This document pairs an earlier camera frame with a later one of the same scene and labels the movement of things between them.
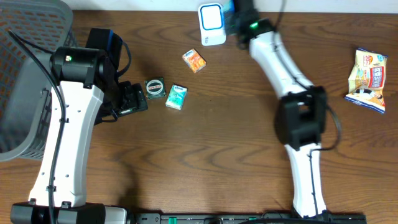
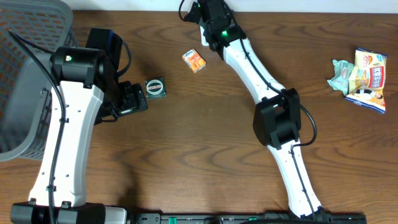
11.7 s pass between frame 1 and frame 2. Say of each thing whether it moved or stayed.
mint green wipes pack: moved
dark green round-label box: stayed
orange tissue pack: stayed
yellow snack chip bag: stayed
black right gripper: moved
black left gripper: stayed
